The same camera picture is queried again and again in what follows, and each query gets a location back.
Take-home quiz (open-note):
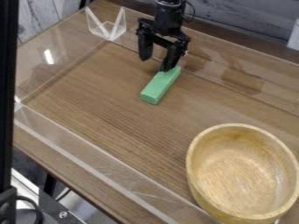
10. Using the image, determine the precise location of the clear acrylic tray wall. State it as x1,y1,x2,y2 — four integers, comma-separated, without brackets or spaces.
14,1,299,224

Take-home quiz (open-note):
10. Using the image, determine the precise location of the black metal frame post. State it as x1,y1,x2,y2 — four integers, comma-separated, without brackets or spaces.
0,0,19,224

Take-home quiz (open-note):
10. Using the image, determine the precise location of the green rectangular block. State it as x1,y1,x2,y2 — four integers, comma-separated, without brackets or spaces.
140,66,182,105

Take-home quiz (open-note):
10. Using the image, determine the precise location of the white object at right edge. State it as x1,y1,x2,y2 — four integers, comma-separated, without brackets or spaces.
287,18,299,51

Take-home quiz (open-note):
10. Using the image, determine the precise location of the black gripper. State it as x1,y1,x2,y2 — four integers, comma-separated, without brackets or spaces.
136,0,191,72

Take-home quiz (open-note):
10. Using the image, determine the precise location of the clear acrylic corner bracket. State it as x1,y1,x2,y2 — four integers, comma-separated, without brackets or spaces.
86,7,127,41

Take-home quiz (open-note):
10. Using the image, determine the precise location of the black table leg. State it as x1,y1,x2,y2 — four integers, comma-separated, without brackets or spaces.
43,174,58,197

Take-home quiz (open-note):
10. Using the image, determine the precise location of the black cable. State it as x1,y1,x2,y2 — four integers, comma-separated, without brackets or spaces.
15,194,44,224

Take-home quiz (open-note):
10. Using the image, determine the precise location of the light wooden bowl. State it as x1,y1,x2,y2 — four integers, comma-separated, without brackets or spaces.
186,123,299,224

